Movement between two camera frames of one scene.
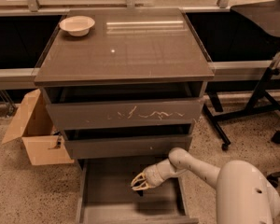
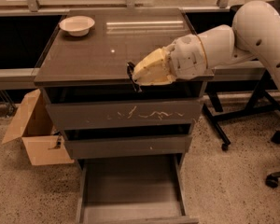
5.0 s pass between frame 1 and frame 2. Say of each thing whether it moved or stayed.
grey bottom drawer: stayed
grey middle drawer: stayed
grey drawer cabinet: stayed
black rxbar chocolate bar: moved
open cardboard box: stayed
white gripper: moved
